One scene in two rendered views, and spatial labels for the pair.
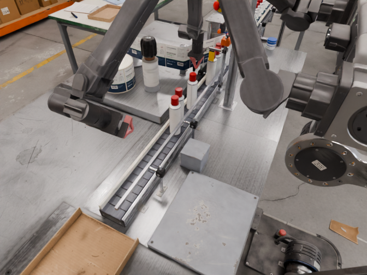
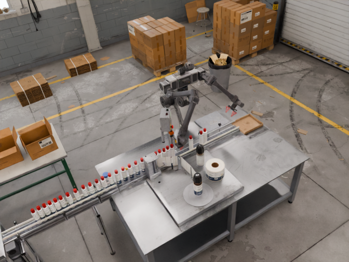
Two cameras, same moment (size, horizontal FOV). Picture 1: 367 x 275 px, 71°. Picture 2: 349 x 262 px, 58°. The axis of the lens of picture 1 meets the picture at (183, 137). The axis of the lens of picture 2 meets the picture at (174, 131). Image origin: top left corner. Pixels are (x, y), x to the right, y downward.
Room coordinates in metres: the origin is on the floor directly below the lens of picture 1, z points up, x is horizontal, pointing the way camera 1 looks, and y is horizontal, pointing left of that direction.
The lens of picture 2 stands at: (3.31, 1.44, 3.44)
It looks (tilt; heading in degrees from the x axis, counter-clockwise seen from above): 40 degrees down; 217
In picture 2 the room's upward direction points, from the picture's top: 6 degrees counter-clockwise
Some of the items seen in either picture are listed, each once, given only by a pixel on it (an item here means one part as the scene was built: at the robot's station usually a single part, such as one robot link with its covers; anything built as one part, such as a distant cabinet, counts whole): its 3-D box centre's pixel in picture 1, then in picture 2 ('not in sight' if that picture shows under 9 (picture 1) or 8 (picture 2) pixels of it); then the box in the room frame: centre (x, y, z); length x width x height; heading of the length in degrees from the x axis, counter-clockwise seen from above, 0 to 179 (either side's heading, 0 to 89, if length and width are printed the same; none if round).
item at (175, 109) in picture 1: (175, 115); (204, 135); (0.89, 0.04, 0.98); 0.05 x 0.05 x 0.20
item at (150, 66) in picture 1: (150, 64); (200, 155); (1.25, 0.19, 1.03); 0.09 x 0.09 x 0.30
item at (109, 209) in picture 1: (201, 97); (181, 154); (1.19, -0.10, 0.86); 1.65 x 0.08 x 0.04; 155
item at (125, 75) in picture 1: (116, 72); (214, 169); (1.28, 0.39, 0.95); 0.20 x 0.20 x 0.14
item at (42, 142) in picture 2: not in sight; (37, 137); (1.92, -1.79, 0.97); 0.51 x 0.39 x 0.37; 70
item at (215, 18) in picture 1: (217, 18); (150, 157); (1.62, -0.19, 1.14); 0.14 x 0.11 x 0.01; 155
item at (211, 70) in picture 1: (211, 69); (172, 151); (1.30, -0.15, 0.98); 0.05 x 0.05 x 0.20
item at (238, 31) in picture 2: not in sight; (243, 27); (-3.12, -1.23, 0.57); 1.20 x 0.85 x 1.14; 157
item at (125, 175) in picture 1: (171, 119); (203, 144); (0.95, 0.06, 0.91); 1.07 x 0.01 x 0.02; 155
